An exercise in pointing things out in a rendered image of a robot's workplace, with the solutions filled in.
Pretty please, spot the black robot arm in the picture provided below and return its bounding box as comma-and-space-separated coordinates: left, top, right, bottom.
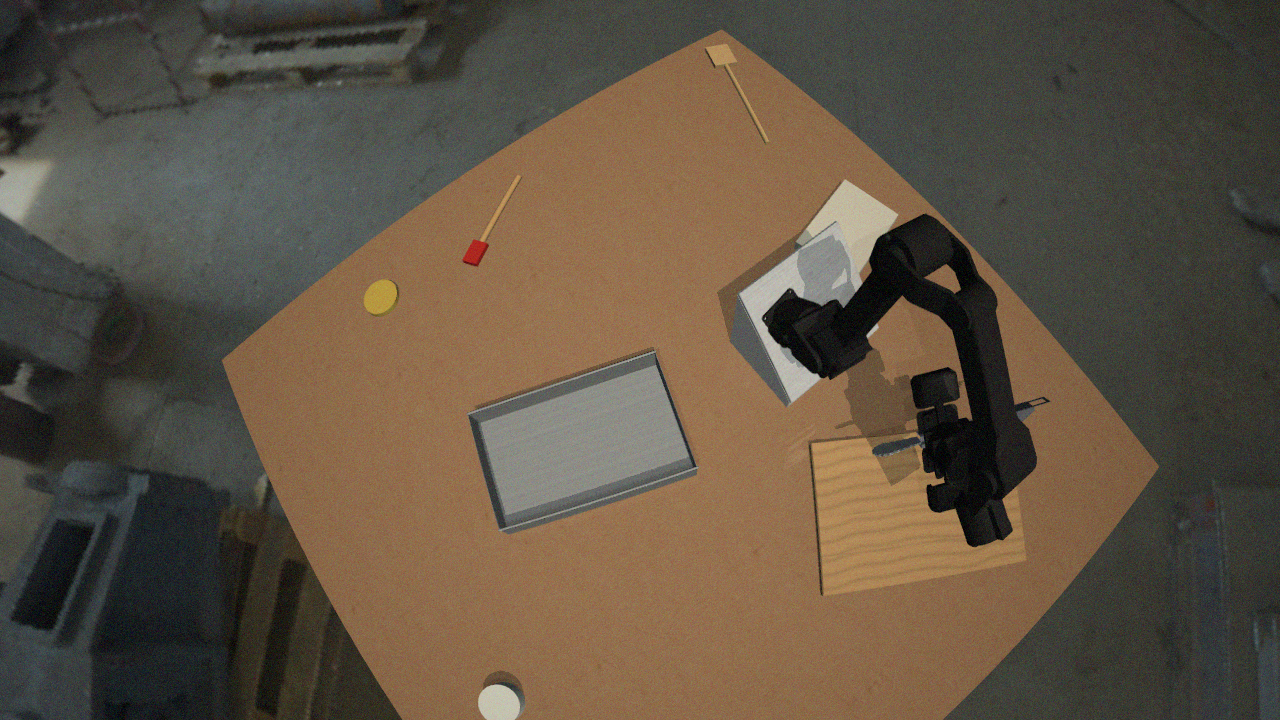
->
762, 214, 1037, 547

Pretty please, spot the yellow flat disc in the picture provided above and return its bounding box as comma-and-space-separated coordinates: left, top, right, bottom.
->
364, 279, 399, 316

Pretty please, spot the dark grey short cylinder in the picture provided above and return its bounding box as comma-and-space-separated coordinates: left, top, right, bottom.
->
477, 682, 526, 720

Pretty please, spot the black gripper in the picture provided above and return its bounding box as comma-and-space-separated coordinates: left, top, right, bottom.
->
910, 366, 963, 512

